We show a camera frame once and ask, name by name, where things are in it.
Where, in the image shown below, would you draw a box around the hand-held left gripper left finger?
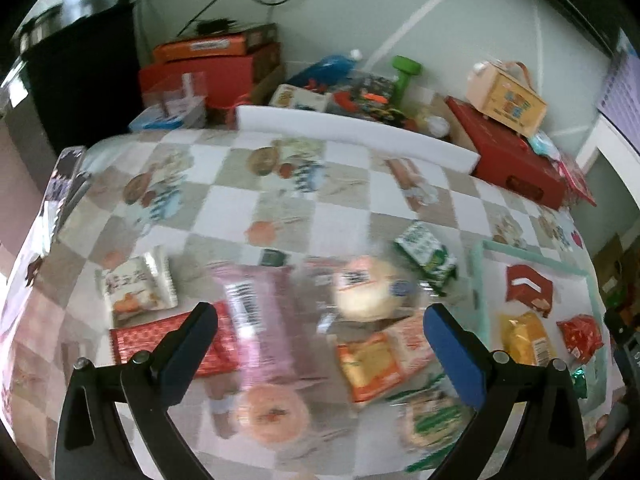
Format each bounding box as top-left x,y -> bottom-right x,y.
54,301 -> 219,480

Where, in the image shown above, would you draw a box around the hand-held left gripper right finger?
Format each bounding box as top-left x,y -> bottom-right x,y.
422,302 -> 588,480

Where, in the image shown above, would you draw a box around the mint green tray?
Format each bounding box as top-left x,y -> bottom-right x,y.
469,240 -> 608,441

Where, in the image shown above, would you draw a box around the person's right hand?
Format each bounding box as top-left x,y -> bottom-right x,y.
587,412 -> 632,453

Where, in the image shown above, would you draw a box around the pale pink snack packet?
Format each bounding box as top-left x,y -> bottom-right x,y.
387,312 -> 441,376

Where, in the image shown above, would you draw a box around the red foil snack packet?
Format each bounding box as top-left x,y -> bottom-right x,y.
110,310 -> 238,378

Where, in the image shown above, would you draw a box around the small red snack packet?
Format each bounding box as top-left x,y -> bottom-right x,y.
556,314 -> 605,365

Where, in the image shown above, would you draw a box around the green foil candy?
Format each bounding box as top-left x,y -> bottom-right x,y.
570,367 -> 590,401

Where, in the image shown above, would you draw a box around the green rice cracker packet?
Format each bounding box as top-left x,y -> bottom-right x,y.
397,385 -> 476,471

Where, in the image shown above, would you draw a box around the yellow snack packet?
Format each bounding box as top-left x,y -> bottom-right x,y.
500,312 -> 557,366

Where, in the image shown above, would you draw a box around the orange snack packet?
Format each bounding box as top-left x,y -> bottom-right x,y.
336,332 -> 406,405

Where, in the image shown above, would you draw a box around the round peach bun packet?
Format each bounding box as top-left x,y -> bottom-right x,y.
232,382 -> 313,448

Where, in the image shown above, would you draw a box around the red white-striped snack packet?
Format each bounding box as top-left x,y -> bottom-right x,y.
505,263 -> 555,318

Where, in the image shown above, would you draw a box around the green and white snack packet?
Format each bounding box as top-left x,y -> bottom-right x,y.
394,221 -> 460,295

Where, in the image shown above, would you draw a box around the round white bun packet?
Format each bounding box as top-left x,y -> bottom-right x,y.
320,255 -> 416,323

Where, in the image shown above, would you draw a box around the small dark green packet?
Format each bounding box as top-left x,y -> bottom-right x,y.
257,249 -> 292,268

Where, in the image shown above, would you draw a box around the red patterned tin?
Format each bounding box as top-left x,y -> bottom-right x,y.
554,152 -> 598,208

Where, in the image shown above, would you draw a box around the white desk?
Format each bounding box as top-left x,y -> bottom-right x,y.
575,115 -> 640,261

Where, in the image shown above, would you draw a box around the large red gift box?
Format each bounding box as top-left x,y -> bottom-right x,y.
445,96 -> 568,211

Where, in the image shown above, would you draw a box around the wet wipes pack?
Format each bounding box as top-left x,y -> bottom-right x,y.
527,131 -> 560,158

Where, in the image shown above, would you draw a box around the blue tissue pack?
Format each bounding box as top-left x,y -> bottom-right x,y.
129,105 -> 207,133

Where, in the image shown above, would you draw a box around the white foam board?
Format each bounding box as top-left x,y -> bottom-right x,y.
236,105 -> 482,176

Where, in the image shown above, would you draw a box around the clear plastic box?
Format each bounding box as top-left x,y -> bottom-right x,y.
141,71 -> 208,118

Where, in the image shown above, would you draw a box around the purple perforated basket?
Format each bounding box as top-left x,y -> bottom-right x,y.
597,30 -> 640,156

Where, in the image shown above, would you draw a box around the white printed box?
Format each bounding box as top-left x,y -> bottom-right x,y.
269,83 -> 332,112

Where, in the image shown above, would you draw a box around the green dumbbell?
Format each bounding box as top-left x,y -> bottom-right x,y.
390,55 -> 423,106

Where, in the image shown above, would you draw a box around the black cabinet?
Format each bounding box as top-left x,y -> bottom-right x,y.
12,0 -> 143,161

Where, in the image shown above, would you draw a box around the orange box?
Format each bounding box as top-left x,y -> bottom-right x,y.
152,31 -> 251,63

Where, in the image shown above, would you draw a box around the blue bottle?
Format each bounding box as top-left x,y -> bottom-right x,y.
287,49 -> 363,91

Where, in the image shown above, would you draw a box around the tan gift box with handle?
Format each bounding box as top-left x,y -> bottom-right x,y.
466,60 -> 547,138

